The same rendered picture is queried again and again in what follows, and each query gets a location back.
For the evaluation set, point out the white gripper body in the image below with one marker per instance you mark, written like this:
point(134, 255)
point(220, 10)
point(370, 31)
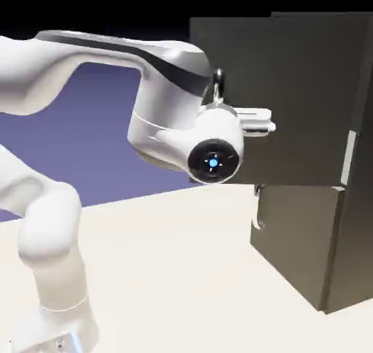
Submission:
point(256, 121)

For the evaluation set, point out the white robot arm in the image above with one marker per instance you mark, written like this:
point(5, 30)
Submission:
point(163, 102)

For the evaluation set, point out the large dark grey cabinet door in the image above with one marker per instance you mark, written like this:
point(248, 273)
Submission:
point(291, 75)

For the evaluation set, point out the small dark grey cabinet door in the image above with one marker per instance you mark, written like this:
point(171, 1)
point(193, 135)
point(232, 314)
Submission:
point(297, 236)

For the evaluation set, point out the dark grey cabinet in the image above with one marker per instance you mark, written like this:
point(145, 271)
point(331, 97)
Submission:
point(358, 213)

